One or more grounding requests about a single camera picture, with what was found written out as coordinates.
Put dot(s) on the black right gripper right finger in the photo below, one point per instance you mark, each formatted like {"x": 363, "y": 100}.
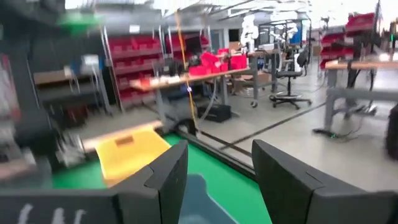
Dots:
{"x": 280, "y": 193}

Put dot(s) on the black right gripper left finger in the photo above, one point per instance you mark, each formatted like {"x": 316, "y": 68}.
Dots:
{"x": 161, "y": 196}

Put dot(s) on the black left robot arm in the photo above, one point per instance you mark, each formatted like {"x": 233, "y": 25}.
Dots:
{"x": 28, "y": 109}

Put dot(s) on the blue-grey plastic bin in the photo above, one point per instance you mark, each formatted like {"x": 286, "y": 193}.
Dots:
{"x": 199, "y": 205}

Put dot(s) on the yellow-orange plastic bin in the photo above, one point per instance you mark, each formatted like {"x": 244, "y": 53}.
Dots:
{"x": 130, "y": 158}

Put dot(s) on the green table mat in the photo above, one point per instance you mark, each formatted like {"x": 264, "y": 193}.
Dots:
{"x": 227, "y": 193}

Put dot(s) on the black case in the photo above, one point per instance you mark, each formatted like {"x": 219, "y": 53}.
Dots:
{"x": 216, "y": 112}

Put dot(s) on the wooden workbench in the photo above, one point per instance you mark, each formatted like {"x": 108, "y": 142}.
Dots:
{"x": 174, "y": 81}

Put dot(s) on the black office chair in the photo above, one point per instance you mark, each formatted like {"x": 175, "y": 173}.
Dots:
{"x": 289, "y": 74}

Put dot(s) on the red storage bin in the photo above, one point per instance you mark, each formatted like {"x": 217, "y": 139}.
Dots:
{"x": 238, "y": 62}
{"x": 210, "y": 59}
{"x": 199, "y": 71}

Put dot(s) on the red bin shelf rack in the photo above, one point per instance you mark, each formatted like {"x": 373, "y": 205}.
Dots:
{"x": 133, "y": 62}
{"x": 357, "y": 28}

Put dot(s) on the black shelf unit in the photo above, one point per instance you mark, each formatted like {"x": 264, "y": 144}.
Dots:
{"x": 62, "y": 90}

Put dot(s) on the wooden table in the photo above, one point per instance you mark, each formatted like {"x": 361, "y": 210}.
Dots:
{"x": 360, "y": 66}

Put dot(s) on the white humanoid robot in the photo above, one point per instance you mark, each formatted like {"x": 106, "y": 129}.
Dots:
{"x": 248, "y": 31}

